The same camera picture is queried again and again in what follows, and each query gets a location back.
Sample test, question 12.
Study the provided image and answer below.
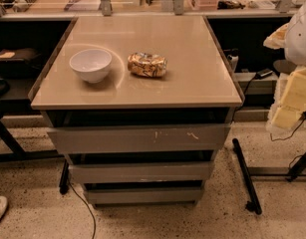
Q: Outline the grey drawer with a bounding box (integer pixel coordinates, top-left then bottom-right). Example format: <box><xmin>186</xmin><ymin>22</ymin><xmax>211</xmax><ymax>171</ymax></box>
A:
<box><xmin>69</xmin><ymin>161</ymin><xmax>214</xmax><ymax>183</ymax></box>
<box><xmin>84</xmin><ymin>187</ymin><xmax>203</xmax><ymax>205</ymax></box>
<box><xmin>48</xmin><ymin>123</ymin><xmax>230</xmax><ymax>154</ymax></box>

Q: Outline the grey middle drawer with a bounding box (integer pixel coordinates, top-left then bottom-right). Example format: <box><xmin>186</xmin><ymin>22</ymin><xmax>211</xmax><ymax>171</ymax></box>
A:
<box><xmin>69</xmin><ymin>161</ymin><xmax>214</xmax><ymax>183</ymax></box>

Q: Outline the white bowl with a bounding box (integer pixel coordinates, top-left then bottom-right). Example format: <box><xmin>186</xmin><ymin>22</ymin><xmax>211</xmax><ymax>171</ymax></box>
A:
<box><xmin>69</xmin><ymin>49</ymin><xmax>113</xmax><ymax>83</ymax></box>

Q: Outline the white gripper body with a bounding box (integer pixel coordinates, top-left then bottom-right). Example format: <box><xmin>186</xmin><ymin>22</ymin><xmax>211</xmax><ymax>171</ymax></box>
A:
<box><xmin>266</xmin><ymin>66</ymin><xmax>306</xmax><ymax>132</ymax></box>

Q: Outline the dark round stool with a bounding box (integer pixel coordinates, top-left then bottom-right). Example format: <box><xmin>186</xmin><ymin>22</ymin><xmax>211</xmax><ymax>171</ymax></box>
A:
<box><xmin>273</xmin><ymin>60</ymin><xmax>296</xmax><ymax>75</ymax></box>

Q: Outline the grey top drawer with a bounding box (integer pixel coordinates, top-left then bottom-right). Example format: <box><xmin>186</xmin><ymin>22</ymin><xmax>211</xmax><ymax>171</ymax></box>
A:
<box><xmin>48</xmin><ymin>123</ymin><xmax>230</xmax><ymax>154</ymax></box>

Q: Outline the black power adapter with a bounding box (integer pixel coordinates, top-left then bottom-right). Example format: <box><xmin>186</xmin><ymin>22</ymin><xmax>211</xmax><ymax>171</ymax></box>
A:
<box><xmin>255</xmin><ymin>69</ymin><xmax>272</xmax><ymax>79</ymax></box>

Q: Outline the grey bottom drawer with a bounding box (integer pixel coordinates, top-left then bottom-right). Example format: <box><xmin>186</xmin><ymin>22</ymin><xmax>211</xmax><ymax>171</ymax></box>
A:
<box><xmin>84</xmin><ymin>187</ymin><xmax>203</xmax><ymax>205</ymax></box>

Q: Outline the crushed gold can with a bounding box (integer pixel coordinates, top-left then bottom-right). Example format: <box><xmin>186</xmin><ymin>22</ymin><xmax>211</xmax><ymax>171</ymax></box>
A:
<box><xmin>128</xmin><ymin>53</ymin><xmax>167</xmax><ymax>78</ymax></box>

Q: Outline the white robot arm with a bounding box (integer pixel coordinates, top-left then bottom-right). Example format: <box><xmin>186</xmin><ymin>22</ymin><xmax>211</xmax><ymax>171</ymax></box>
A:
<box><xmin>263</xmin><ymin>1</ymin><xmax>306</xmax><ymax>129</ymax></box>

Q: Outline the black floor cable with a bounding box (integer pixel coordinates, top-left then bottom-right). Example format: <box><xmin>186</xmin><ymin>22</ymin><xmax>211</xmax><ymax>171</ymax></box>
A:
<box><xmin>68</xmin><ymin>179</ymin><xmax>98</xmax><ymax>239</ymax></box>

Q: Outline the grey drawer cabinet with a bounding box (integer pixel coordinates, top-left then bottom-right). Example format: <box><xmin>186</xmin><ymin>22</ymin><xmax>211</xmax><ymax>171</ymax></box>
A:
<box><xmin>29</xmin><ymin>16</ymin><xmax>244</xmax><ymax>192</ymax></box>

